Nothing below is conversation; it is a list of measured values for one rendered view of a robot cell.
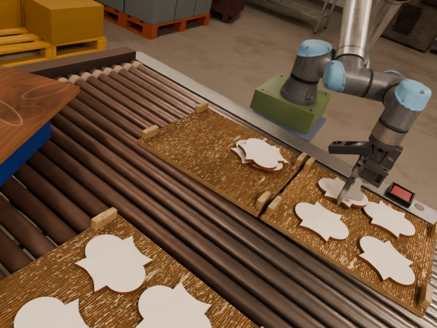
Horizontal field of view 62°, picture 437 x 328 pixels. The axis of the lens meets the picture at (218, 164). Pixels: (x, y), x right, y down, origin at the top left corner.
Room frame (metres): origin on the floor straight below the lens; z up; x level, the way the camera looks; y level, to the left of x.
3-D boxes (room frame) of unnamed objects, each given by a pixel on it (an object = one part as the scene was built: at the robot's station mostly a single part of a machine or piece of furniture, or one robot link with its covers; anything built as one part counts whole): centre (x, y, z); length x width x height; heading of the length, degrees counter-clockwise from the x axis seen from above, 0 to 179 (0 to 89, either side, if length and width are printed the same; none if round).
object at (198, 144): (0.93, -0.01, 0.93); 0.41 x 0.35 x 0.02; 66
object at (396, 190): (0.98, -0.59, 0.92); 0.06 x 0.06 x 0.01; 63
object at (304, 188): (0.77, -0.40, 0.93); 0.41 x 0.35 x 0.02; 66
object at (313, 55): (1.43, -0.24, 1.13); 0.13 x 0.12 x 0.14; 93
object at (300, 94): (1.43, -0.24, 1.01); 0.15 x 0.15 x 0.10
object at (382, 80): (0.96, -0.37, 1.24); 0.11 x 0.11 x 0.08; 3
